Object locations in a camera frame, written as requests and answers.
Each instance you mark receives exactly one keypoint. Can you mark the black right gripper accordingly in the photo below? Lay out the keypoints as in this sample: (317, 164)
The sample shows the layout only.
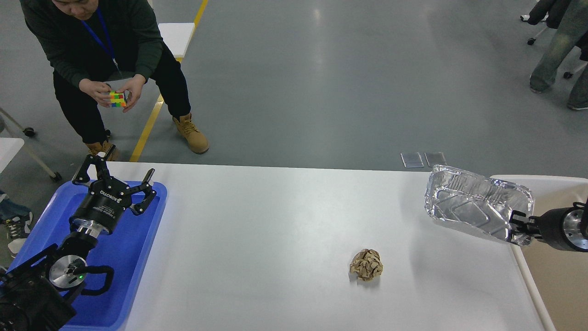
(559, 228)

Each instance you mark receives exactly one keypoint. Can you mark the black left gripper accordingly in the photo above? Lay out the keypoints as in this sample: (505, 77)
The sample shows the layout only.
(104, 206)

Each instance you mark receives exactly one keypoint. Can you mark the aluminium foil tray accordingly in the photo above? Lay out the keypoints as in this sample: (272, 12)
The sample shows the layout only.
(475, 204)

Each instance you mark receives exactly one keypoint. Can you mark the colourful puzzle cube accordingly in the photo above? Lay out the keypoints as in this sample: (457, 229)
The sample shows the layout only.
(118, 99)

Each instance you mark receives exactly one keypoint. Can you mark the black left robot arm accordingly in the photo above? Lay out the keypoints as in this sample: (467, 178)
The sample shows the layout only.
(82, 263)

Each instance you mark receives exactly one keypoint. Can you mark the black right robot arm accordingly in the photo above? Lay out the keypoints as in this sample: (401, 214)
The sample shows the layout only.
(585, 216)

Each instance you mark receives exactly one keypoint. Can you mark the person's right hand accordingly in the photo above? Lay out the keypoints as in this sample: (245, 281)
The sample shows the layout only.
(98, 91)

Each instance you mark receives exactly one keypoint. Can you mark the person's left hand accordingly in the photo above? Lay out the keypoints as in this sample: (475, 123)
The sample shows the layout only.
(134, 87)

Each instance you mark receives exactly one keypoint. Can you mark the beige plastic bin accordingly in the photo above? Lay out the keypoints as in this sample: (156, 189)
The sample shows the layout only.
(560, 276)

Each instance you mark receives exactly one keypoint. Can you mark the blue plastic tray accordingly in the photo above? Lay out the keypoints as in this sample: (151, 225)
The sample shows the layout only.
(126, 250)

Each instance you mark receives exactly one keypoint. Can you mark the sneaker of seated person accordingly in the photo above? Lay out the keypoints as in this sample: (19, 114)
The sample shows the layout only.
(18, 222)

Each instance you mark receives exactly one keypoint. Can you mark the right floor metal plate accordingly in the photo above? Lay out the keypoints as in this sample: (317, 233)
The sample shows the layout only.
(435, 158)

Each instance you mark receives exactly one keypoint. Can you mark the floor metal plate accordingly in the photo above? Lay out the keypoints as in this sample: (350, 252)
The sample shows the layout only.
(435, 158)
(412, 160)

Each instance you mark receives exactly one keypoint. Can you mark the left floor metal plate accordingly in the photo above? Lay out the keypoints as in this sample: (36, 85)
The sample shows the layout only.
(412, 160)

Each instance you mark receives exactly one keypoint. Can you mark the person in dark green sweater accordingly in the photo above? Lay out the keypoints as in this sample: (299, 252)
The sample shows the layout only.
(97, 39)

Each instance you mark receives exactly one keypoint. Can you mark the crumpled brown paper ball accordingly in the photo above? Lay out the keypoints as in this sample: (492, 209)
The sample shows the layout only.
(366, 265)

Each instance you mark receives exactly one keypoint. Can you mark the white stool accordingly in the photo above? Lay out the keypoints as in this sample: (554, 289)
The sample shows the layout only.
(177, 36)

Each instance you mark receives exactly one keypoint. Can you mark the walking person in grey trousers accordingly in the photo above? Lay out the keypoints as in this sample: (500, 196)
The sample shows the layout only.
(573, 26)

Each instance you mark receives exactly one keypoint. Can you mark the office chair with dark coat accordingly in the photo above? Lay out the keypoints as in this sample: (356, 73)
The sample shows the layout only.
(553, 11)

